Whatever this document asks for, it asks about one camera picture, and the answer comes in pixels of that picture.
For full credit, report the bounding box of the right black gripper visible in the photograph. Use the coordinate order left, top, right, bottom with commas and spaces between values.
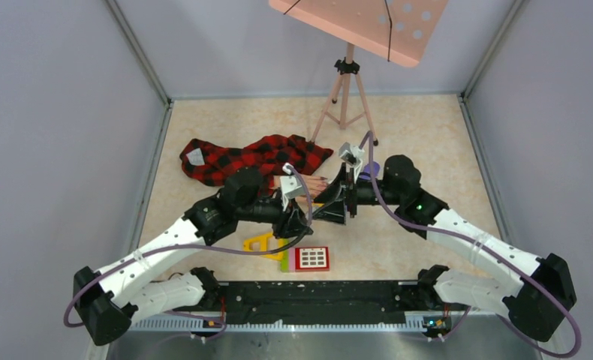
312, 163, 402, 225

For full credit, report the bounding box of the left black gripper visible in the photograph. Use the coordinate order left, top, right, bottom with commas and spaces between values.
236, 193, 313, 239

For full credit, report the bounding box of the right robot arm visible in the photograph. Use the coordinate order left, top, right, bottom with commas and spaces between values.
315, 154, 576, 342

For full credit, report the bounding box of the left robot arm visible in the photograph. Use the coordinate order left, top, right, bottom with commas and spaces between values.
63, 163, 314, 347

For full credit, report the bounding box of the mannequin hand with painted nails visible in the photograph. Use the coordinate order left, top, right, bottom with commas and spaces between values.
270, 175, 330, 199

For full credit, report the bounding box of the yellow triangle toy piece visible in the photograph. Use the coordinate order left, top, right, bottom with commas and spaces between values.
242, 232, 288, 252

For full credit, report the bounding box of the red window toy block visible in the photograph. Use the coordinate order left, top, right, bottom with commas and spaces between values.
282, 247, 330, 272

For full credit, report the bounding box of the green toy plate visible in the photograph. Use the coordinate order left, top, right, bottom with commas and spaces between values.
280, 249, 290, 273

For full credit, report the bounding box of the purple toy microphone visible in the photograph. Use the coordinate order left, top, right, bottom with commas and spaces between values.
358, 169, 372, 182

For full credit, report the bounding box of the pink music stand tripod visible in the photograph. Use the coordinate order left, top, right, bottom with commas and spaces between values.
310, 43, 375, 142

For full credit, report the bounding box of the red black plaid shirt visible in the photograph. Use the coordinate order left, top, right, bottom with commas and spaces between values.
179, 134, 334, 193

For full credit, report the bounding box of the pink perforated stand tray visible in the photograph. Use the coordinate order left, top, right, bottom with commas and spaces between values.
268, 0, 449, 68

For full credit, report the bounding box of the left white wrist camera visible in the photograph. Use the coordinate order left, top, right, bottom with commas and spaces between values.
279, 163, 309, 210

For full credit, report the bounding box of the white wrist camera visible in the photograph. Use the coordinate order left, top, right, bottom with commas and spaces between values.
279, 163, 309, 210
339, 142, 365, 173

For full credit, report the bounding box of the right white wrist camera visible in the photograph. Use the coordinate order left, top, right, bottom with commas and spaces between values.
339, 142, 365, 173

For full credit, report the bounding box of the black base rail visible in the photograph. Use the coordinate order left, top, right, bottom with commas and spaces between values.
199, 280, 444, 326

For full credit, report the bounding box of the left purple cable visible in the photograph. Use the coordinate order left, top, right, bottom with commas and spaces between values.
63, 169, 337, 344

